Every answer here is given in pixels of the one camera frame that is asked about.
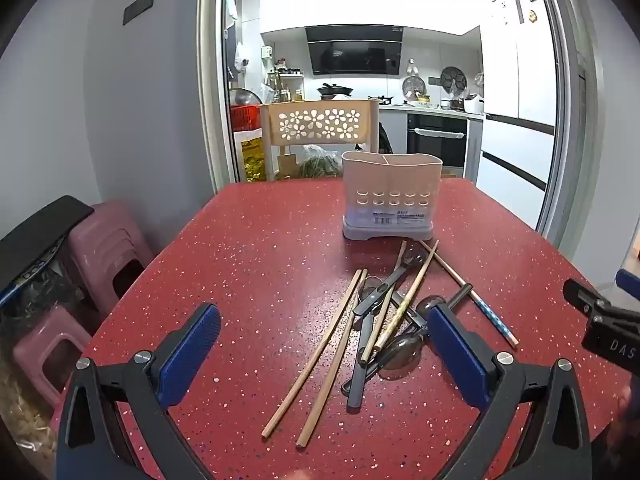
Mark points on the spice rack with jars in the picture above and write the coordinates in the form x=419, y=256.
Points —
x=285, y=84

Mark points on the bag of green vegetables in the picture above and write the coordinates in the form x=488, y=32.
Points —
x=315, y=162

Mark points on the black built-in oven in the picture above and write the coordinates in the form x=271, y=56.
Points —
x=437, y=140

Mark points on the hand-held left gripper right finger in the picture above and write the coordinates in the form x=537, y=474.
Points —
x=457, y=360

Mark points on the yellow bag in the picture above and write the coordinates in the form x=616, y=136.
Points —
x=252, y=157

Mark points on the hanging metal strainer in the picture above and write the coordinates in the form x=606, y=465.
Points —
x=412, y=86

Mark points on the black range hood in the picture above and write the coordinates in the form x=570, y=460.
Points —
x=355, y=50

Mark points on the black wok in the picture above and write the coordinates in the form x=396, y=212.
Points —
x=335, y=91

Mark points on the red plastic crate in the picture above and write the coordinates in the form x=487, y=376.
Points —
x=245, y=116

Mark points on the white upper cabinets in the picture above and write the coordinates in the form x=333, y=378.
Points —
x=360, y=5

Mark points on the hanging round pan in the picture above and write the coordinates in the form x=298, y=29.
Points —
x=453, y=79

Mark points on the white rice cooker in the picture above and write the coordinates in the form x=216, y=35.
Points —
x=472, y=104

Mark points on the wooden chopstick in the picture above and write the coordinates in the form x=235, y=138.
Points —
x=320, y=350
x=382, y=320
x=407, y=297
x=325, y=395

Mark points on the blue patterned chopstick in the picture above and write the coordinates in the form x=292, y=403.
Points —
x=492, y=315

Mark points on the white refrigerator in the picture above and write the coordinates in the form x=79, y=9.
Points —
x=510, y=85

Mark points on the beige flower cutout chair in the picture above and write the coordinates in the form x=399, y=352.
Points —
x=320, y=122

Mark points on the black wall plate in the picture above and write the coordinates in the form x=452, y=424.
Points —
x=139, y=6

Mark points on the pink plastic stool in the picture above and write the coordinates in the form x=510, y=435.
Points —
x=35, y=355
x=100, y=240

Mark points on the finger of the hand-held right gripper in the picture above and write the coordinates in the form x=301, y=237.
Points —
x=627, y=280
x=580, y=294

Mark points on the clear plastic bag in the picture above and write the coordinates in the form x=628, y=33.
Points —
x=40, y=295

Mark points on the beige plastic utensil holder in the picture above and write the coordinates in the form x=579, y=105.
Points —
x=390, y=175

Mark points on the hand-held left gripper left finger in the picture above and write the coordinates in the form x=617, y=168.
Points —
x=192, y=352

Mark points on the silver sliding door frame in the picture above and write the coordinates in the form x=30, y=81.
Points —
x=212, y=60

